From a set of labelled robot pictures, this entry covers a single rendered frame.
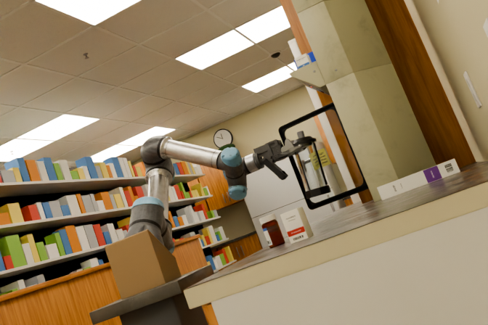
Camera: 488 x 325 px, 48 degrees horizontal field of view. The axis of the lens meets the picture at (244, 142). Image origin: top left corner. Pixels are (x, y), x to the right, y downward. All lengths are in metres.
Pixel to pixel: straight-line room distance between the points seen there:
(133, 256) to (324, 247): 0.96
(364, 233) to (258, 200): 6.26
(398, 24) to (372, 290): 1.63
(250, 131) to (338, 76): 5.96
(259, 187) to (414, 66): 5.01
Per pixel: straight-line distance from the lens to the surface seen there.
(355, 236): 1.01
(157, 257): 1.84
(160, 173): 2.34
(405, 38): 2.47
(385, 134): 2.07
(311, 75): 2.11
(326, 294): 1.04
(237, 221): 8.09
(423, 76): 2.44
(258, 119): 7.97
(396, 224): 1.01
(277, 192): 7.17
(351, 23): 2.18
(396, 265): 1.02
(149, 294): 1.76
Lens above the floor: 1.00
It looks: 9 degrees up
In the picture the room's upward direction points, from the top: 21 degrees counter-clockwise
